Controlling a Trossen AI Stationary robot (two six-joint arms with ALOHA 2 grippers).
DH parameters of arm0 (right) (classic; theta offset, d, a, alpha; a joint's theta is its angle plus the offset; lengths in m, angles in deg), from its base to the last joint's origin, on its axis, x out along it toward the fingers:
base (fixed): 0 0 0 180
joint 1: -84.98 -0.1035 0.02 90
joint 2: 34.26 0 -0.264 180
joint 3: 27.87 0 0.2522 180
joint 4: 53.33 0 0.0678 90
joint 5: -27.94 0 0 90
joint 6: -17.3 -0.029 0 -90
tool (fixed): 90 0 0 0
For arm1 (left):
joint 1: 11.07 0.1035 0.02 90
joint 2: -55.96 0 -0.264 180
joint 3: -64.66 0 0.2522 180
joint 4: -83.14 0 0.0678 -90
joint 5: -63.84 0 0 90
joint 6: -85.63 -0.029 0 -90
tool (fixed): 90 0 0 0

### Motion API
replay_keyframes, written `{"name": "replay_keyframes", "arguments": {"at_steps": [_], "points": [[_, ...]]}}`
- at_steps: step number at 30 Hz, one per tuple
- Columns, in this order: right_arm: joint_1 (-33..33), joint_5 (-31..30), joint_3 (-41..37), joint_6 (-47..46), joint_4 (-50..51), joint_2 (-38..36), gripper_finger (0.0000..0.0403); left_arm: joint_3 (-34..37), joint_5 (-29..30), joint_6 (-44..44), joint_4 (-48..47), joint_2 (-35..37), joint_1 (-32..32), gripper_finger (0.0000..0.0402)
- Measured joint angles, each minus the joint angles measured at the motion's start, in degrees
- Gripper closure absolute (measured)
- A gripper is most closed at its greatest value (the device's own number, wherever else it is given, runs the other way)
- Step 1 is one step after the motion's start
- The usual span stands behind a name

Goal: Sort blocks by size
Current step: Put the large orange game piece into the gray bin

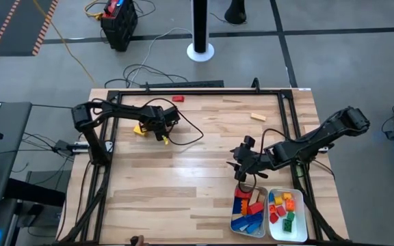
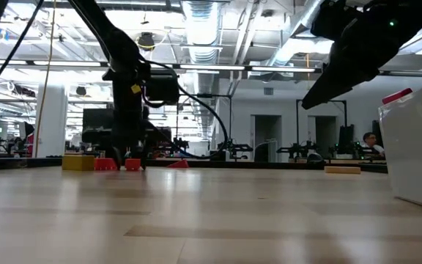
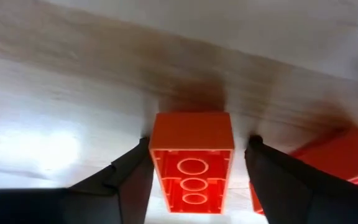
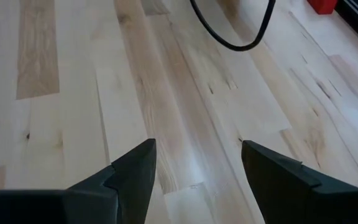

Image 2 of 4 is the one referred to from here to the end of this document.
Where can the white plastic bin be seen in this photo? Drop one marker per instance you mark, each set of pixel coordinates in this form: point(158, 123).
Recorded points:
point(414, 146)

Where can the black background station frame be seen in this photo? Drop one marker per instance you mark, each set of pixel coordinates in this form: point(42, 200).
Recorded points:
point(203, 95)

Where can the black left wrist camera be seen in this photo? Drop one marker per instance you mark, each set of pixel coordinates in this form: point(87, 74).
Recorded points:
point(161, 89)

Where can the black metal table frame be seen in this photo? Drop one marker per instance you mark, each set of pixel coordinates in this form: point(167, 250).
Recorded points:
point(31, 163)

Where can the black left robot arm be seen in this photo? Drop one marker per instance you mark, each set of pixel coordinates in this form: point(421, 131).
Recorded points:
point(119, 40)

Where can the silver ventilation duct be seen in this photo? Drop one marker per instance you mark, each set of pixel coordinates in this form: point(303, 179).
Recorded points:
point(201, 36)
point(302, 22)

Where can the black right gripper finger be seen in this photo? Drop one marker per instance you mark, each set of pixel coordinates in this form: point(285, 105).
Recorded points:
point(328, 86)

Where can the black background box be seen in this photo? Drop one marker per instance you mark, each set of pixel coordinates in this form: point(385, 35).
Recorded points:
point(216, 155)

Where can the black background monitor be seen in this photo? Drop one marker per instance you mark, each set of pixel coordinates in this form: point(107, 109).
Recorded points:
point(97, 124)

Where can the person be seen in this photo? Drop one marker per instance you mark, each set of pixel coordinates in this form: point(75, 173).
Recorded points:
point(371, 143)

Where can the yellow rectangular toy brick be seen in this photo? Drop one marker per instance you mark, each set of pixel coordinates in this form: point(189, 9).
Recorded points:
point(78, 163)

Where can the plain wooden rectangular block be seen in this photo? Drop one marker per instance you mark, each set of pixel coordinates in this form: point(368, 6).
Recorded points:
point(342, 169)

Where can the white building column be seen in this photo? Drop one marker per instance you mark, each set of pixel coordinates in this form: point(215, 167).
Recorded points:
point(51, 117)

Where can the yellow tape tag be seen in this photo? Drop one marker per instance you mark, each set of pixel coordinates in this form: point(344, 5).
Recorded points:
point(136, 88)

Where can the red wedge toy block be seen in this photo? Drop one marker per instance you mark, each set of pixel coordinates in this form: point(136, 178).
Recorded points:
point(178, 164)

